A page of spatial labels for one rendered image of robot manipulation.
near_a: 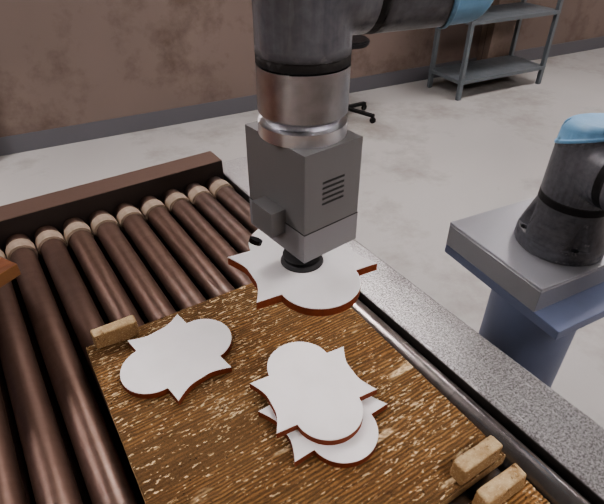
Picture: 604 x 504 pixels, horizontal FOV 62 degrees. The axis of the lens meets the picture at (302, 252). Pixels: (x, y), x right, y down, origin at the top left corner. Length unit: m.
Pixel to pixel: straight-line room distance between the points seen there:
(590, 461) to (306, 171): 0.47
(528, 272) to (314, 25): 0.64
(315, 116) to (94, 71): 3.36
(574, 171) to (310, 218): 0.55
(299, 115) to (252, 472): 0.37
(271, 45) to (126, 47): 3.35
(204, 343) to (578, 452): 0.47
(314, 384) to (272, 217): 0.26
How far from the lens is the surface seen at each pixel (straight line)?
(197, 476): 0.59
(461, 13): 0.45
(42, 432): 0.70
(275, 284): 0.48
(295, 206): 0.42
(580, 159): 0.89
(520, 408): 0.70
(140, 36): 3.72
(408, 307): 0.79
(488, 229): 1.00
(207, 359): 0.67
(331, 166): 0.42
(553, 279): 0.91
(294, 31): 0.38
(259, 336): 0.70
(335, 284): 0.48
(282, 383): 0.62
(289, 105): 0.39
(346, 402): 0.61
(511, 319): 1.04
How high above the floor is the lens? 1.44
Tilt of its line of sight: 36 degrees down
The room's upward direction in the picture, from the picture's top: straight up
